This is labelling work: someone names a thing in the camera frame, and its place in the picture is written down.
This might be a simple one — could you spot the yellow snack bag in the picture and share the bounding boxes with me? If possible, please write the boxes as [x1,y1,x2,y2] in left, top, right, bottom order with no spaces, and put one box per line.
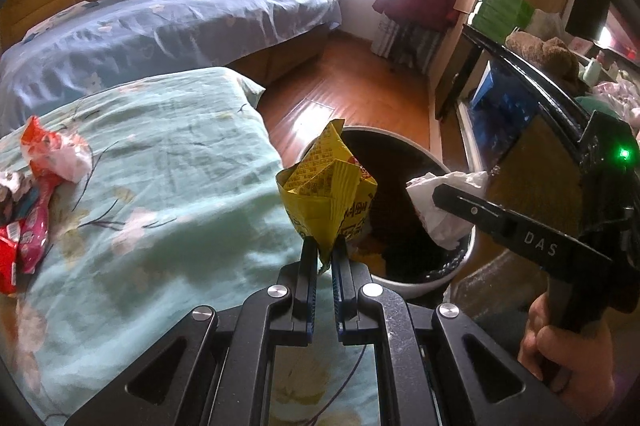
[276,119,378,270]

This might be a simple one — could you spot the white tissue paper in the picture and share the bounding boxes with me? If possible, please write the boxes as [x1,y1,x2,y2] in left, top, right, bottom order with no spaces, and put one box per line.
[406,171,489,251]

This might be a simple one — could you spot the round grey trash bin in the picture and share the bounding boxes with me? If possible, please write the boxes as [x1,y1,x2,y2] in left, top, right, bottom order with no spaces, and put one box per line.
[297,125,476,300]

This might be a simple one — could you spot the person's right hand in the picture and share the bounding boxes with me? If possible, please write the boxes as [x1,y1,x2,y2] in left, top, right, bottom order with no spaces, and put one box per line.
[518,293,615,420]

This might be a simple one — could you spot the teal floral blanket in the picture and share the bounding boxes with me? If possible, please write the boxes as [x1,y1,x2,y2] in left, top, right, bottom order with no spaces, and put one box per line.
[0,66,381,426]

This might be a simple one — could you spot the brown plush toy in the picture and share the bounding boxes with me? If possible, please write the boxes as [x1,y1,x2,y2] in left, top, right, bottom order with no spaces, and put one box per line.
[504,31,579,83]

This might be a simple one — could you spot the green stacked boxes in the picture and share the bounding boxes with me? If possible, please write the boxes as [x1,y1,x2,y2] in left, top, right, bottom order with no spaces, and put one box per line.
[468,0,535,44]

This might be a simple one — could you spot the pink candy wrapper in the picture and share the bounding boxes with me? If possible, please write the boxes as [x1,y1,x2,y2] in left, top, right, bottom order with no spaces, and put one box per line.
[17,174,62,275]

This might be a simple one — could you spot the red white plastic bag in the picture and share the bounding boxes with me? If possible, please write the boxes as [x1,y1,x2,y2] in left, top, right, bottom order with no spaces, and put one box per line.
[20,115,92,183]

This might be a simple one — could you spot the blue bed sheet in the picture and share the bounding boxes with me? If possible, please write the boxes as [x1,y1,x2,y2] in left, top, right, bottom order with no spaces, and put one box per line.
[1,0,342,134]

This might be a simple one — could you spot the red snack wrapper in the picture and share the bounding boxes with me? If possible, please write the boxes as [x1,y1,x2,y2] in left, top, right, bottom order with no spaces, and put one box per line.
[0,221,22,295]

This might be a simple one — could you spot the crumpled silver foil wrapper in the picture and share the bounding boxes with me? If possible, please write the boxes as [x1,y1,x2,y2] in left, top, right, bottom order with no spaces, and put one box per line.
[0,171,32,226]

